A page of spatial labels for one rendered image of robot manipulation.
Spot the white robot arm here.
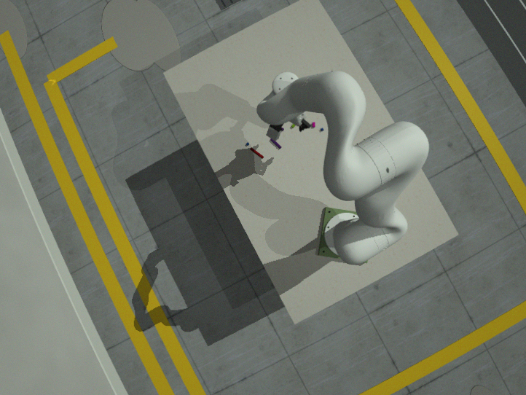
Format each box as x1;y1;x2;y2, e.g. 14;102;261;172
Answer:
256;71;429;265

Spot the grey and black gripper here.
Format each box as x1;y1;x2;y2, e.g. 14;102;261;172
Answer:
289;112;311;132

